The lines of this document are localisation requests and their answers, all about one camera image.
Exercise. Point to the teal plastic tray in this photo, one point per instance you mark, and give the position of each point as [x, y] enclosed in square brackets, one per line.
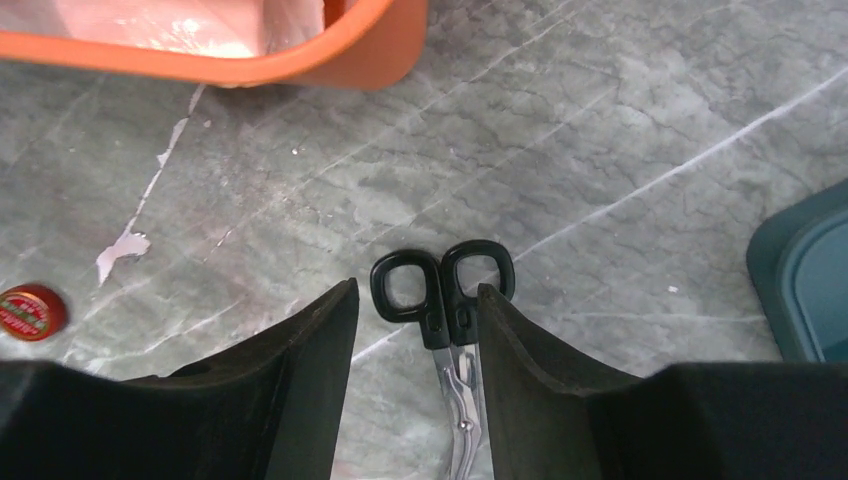
[797, 263]

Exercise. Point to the white gauze pack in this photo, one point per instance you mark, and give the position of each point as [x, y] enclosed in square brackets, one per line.
[222, 29]

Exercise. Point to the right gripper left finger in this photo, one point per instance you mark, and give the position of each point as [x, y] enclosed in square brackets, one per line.
[268, 407]

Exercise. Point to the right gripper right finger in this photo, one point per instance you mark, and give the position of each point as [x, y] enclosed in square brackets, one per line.
[554, 412]

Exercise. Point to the orange medicine box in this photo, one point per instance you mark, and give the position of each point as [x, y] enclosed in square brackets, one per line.
[362, 45]

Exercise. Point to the black handled scissors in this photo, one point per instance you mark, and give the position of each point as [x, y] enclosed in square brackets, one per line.
[448, 321]

